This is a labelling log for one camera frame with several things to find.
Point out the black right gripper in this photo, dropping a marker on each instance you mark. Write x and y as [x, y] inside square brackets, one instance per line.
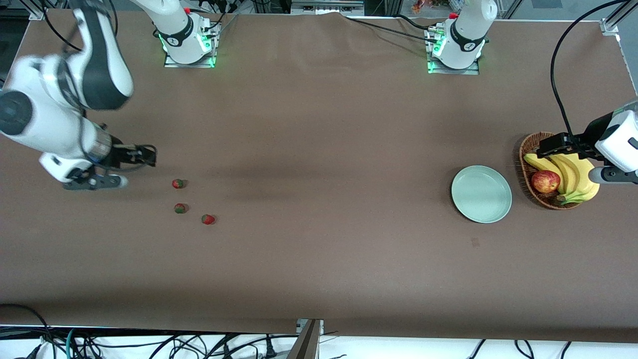
[118, 154]

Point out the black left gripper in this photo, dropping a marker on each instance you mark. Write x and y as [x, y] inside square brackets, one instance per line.
[589, 132]

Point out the red strawberry green leaves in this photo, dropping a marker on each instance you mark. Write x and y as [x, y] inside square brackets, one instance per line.
[180, 208]
[208, 219]
[178, 183]

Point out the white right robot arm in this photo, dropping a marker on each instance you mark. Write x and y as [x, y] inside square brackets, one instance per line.
[99, 65]

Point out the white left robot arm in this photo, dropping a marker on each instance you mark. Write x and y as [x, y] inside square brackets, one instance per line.
[466, 35]

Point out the pale green round plate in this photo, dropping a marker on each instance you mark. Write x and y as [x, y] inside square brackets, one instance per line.
[481, 197]

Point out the brown wicker basket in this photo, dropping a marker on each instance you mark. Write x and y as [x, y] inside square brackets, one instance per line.
[536, 142]

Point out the yellow banana bunch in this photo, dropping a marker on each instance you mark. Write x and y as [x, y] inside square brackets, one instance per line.
[580, 174]

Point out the red apple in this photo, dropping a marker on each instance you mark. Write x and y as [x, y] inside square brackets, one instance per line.
[545, 181]

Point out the table cover cloth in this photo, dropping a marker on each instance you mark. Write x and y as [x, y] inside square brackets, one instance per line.
[319, 224]

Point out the red orange background items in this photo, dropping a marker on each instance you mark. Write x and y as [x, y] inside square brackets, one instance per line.
[418, 6]

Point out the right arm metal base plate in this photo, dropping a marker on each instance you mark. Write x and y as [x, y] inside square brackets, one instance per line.
[172, 64]

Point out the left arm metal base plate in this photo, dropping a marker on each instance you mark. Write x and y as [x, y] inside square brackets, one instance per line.
[466, 71]

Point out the aluminium corner bracket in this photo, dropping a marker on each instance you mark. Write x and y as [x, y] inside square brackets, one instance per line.
[38, 14]
[609, 27]

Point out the grey metal frame device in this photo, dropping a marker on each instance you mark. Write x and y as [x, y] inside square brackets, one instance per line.
[326, 7]

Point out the aluminium frame post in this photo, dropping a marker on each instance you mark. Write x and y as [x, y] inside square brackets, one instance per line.
[306, 344]

